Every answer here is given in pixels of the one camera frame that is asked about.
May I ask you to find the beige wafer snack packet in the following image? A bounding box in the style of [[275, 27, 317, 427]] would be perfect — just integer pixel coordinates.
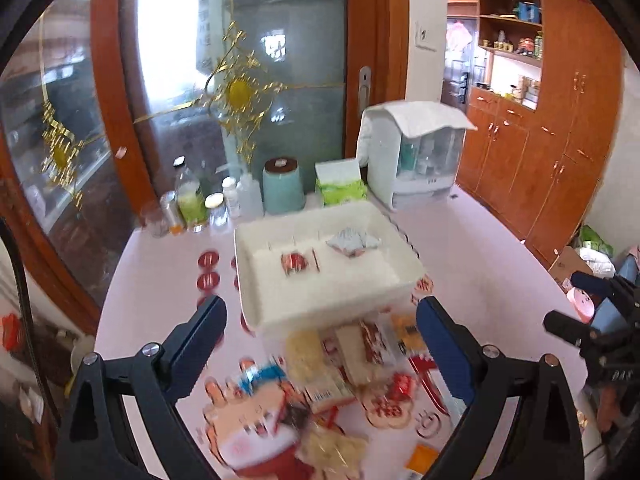
[[335, 320, 396, 387]]

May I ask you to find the white plastic bottle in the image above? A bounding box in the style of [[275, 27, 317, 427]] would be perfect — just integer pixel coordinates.
[[236, 172, 264, 221]]

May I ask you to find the pale yellow snack packet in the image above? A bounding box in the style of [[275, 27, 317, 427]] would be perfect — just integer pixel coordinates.
[[284, 330, 328, 385]]

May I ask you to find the white cloth on organizer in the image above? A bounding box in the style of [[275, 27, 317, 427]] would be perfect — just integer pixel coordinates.
[[360, 101, 477, 139]]

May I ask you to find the orange wooden cabinet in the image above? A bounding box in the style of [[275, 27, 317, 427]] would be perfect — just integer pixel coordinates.
[[457, 0, 623, 266]]

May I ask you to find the white plastic storage bin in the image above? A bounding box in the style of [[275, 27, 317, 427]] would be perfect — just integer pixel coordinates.
[[233, 200, 425, 339]]

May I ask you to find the silver door handle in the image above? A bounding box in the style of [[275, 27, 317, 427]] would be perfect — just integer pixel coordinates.
[[358, 66, 372, 116]]

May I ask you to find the silver grey snack packet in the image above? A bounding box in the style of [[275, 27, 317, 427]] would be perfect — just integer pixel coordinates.
[[326, 228, 381, 258]]

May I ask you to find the green white tissue box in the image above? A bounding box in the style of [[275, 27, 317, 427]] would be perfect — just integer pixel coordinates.
[[314, 158, 368, 206]]

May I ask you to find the teal ceramic canister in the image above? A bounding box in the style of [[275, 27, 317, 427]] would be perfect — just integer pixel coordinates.
[[262, 157, 306, 216]]

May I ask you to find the orange snack packet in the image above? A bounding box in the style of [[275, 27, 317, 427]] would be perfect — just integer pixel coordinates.
[[390, 313, 426, 356]]

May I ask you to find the bottle with green liquid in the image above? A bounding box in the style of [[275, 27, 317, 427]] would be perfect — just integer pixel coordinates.
[[172, 155, 208, 232]]

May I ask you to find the red snack packet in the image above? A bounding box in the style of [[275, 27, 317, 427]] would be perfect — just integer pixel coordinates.
[[280, 248, 320, 276]]

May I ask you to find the small clear glass jar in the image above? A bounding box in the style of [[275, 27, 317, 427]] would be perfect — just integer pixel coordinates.
[[204, 192, 229, 232]]

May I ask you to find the cardboard box on floor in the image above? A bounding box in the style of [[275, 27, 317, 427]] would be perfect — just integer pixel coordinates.
[[549, 246, 592, 292]]

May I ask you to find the yellow egg yolk snack packet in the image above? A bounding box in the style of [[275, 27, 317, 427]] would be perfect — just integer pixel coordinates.
[[297, 422, 369, 479]]

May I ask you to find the wall light switch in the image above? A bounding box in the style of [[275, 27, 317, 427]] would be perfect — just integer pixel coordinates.
[[414, 22, 439, 52]]

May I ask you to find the blue candy packet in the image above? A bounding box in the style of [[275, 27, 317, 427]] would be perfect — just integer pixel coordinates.
[[238, 360, 286, 396]]

